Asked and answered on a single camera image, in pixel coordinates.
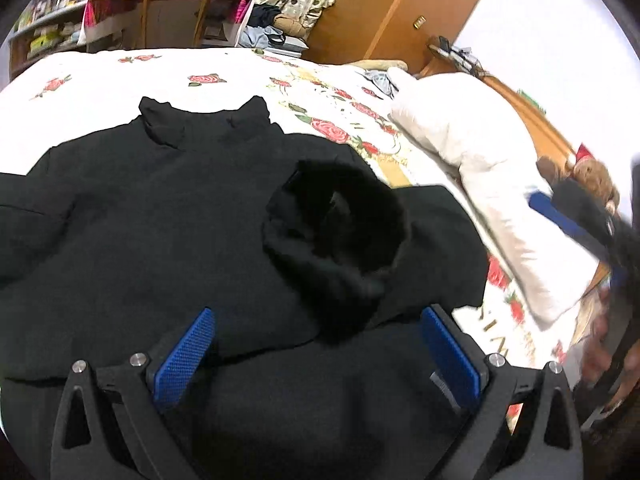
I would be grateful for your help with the grey blue cloth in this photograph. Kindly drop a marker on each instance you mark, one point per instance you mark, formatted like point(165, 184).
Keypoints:
point(380, 81)

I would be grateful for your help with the pile of dark clothes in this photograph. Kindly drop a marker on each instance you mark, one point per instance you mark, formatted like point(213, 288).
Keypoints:
point(262, 25)

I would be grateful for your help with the beige cloth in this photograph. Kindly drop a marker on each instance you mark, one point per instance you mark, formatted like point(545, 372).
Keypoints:
point(380, 64)

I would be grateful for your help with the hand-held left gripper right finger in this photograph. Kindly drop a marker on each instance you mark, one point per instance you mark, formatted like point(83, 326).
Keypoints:
point(450, 360)

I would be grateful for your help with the bed with rose blanket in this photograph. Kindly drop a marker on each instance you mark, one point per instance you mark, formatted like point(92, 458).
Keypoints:
point(100, 95)

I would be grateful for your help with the person's right hand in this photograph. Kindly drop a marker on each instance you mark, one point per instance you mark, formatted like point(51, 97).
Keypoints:
point(596, 345)

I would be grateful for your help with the row of bottles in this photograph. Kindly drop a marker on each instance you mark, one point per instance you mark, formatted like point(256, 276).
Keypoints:
point(45, 2)

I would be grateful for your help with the black and silver gadget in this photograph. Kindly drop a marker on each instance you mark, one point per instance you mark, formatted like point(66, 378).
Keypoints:
point(452, 52)

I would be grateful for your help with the white quilted duvet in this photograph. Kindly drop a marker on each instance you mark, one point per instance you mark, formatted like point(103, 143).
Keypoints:
point(475, 150)

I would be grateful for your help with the wooden headboard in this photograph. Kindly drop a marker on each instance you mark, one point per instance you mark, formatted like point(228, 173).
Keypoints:
point(545, 125)

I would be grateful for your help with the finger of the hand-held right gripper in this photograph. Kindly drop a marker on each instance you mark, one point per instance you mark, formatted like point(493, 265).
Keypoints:
point(582, 202)
point(555, 220)

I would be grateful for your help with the cluttered wooden shelf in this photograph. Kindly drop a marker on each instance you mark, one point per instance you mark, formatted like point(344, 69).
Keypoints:
point(50, 22)

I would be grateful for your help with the brown plush toy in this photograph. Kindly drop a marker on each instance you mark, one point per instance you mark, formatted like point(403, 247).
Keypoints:
point(290, 25)

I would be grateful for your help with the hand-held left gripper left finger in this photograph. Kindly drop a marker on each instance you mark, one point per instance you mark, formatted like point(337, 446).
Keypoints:
point(182, 357)

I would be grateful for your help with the brown teddy bear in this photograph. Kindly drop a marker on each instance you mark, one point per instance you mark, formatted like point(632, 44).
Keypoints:
point(592, 175)

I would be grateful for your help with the wooden wardrobe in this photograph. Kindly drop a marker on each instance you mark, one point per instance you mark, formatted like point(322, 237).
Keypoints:
point(390, 5)

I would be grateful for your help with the black hooded coat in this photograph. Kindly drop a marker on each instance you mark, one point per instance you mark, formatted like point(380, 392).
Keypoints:
point(175, 210)

